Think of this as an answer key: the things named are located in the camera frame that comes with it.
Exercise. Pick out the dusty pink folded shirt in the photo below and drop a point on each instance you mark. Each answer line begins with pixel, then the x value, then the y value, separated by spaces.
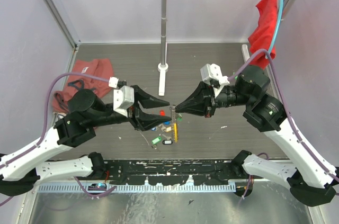
pixel 97 67

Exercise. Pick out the small green-lit circuit board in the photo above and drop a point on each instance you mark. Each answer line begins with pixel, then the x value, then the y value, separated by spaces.
pixel 98 186

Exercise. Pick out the white slotted cable duct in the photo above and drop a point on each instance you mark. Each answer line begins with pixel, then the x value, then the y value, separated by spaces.
pixel 189 187

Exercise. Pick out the red key tag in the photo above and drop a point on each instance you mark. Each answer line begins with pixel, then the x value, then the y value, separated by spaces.
pixel 161 113

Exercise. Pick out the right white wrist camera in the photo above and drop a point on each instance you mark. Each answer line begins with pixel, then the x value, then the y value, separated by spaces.
pixel 211 74

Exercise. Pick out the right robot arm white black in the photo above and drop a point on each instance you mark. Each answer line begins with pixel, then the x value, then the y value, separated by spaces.
pixel 309 178

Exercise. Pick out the light blue hanger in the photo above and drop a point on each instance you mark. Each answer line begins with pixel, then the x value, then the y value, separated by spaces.
pixel 277 26

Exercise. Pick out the metal keyring with yellow grip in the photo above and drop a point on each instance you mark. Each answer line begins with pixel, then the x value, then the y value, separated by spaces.
pixel 174 123

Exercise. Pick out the aluminium frame post left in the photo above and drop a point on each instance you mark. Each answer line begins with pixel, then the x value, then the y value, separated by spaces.
pixel 62 18

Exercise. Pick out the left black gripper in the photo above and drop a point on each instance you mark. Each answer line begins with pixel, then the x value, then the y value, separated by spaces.
pixel 141 121

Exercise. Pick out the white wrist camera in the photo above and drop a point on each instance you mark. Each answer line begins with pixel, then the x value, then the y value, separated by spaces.
pixel 123 96
pixel 211 74

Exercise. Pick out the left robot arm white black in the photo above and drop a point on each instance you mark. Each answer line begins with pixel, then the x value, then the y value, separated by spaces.
pixel 30 166

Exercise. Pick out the black key tag centre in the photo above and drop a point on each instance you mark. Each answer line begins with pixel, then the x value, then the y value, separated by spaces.
pixel 167 142

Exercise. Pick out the red hanging cloth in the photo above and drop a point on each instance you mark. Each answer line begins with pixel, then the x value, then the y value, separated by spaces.
pixel 262 36

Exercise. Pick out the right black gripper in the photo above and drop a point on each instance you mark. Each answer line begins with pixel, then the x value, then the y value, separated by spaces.
pixel 203 101

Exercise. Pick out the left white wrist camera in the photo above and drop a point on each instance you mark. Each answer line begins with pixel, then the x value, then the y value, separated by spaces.
pixel 123 96

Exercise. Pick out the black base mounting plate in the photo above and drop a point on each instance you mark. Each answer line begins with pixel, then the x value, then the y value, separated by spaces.
pixel 172 172

